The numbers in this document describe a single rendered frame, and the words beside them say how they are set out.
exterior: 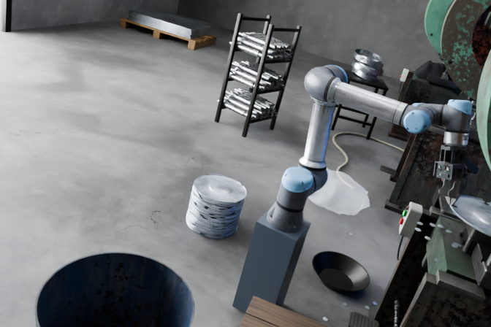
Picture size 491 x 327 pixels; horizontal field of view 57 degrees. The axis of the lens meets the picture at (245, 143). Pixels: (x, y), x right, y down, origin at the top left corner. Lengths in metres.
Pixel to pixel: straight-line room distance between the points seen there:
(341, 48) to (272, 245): 6.68
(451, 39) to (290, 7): 5.72
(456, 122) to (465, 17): 1.34
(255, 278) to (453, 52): 1.76
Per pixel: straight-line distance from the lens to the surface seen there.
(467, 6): 2.93
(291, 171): 1.80
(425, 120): 1.55
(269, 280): 1.96
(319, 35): 8.35
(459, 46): 2.95
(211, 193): 2.41
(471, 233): 1.76
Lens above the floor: 1.42
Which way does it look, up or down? 23 degrees down
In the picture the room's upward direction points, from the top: 14 degrees clockwise
